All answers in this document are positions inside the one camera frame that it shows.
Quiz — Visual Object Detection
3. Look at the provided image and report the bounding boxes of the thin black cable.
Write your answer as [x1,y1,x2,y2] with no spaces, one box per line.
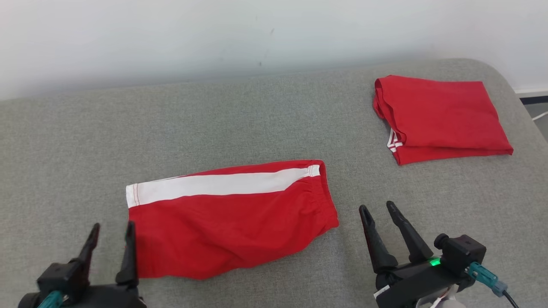
[501,290,521,308]

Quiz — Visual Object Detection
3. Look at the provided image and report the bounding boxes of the teal left camera cable connector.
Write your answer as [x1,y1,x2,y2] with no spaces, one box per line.
[36,290,65,308]

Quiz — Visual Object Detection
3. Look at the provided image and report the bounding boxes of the red shirt with white stripes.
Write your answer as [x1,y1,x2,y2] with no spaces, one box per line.
[372,75,514,166]

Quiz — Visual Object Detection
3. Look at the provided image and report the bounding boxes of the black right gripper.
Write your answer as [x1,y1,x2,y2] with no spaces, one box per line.
[359,201,476,308]

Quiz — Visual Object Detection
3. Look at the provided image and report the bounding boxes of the teal camera cable connector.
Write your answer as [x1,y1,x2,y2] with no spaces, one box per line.
[467,262,509,298]
[36,290,65,308]

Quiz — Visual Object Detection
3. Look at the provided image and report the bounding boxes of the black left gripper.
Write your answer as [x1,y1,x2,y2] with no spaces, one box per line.
[17,220,148,308]

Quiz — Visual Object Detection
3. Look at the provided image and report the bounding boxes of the red Bulls shorts white stripe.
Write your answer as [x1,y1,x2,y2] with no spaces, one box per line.
[125,160,340,281]

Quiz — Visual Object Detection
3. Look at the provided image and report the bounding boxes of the teal right camera cable connector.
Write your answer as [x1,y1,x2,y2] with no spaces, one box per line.
[467,262,509,298]

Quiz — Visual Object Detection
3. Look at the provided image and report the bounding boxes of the thin white and red wires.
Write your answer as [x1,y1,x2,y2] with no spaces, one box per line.
[428,286,455,308]

